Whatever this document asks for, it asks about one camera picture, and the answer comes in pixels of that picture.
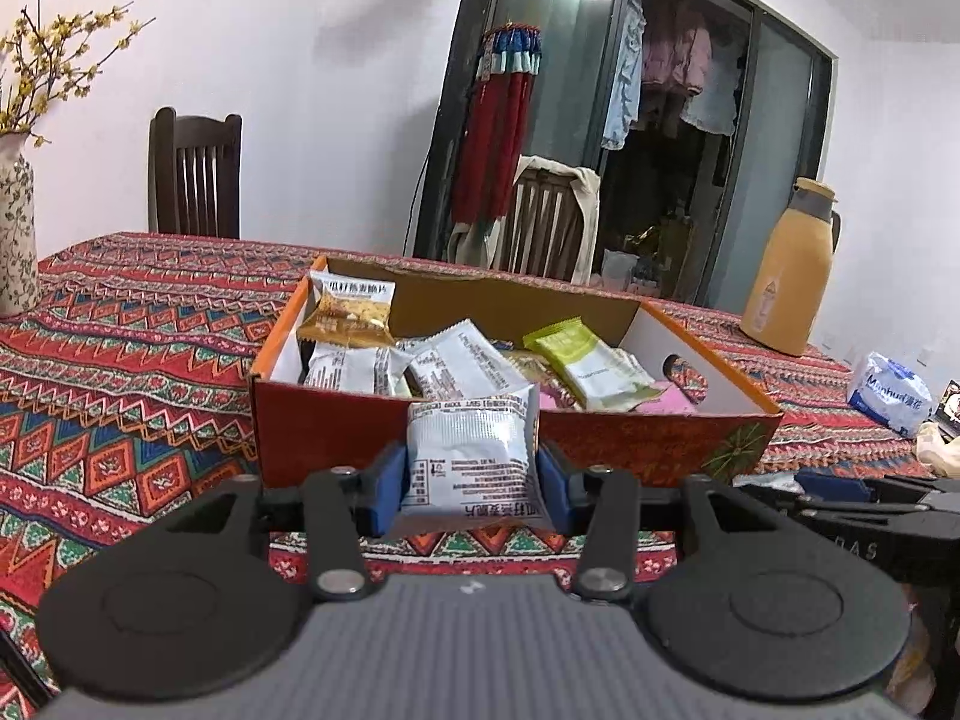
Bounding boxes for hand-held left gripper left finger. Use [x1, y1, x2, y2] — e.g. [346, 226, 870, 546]
[186, 442, 411, 602]

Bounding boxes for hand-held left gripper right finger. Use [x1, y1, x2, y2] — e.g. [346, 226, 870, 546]
[537, 447, 756, 602]

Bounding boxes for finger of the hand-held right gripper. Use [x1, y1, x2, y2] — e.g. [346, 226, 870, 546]
[741, 468, 960, 516]

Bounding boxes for silver snack packet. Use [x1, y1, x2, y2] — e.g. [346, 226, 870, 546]
[304, 341, 411, 395]
[400, 384, 553, 523]
[409, 322, 527, 400]

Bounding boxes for orange cardboard box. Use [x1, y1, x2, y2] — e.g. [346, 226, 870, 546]
[249, 255, 785, 497]

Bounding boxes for green snack packet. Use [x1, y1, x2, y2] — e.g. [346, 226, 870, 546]
[523, 319, 658, 413]

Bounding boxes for white blue tissue pack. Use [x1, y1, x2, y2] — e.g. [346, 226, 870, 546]
[847, 351, 935, 440]

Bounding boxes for golden brown snack packet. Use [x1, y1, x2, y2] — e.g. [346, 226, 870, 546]
[296, 274, 395, 350]

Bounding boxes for yellow thermos jug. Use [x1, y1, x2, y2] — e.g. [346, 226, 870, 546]
[740, 177, 842, 358]

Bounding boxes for brown slatted wooden chair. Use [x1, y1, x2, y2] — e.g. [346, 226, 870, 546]
[499, 165, 586, 282]

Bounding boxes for chair with draped cloth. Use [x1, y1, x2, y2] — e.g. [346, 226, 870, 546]
[450, 155, 602, 286]

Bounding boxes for dark framed glass door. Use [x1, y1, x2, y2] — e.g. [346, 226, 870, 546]
[412, 0, 838, 310]

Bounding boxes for dark wooden chair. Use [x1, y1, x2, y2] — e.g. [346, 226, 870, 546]
[148, 107, 243, 239]

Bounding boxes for white hanging garment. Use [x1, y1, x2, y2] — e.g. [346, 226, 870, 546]
[679, 52, 744, 137]

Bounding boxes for black lamp stand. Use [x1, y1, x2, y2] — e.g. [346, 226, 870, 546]
[409, 0, 512, 256]

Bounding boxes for light blue hanging shirt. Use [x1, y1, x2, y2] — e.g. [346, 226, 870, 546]
[600, 0, 647, 152]

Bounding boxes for patterned ceramic vase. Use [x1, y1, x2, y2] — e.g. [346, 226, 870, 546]
[0, 133, 39, 318]

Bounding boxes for pink hanging garments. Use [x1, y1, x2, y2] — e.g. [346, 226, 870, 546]
[641, 0, 714, 92]

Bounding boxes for yellow flower branches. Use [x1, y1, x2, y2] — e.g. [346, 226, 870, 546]
[0, 0, 155, 148]

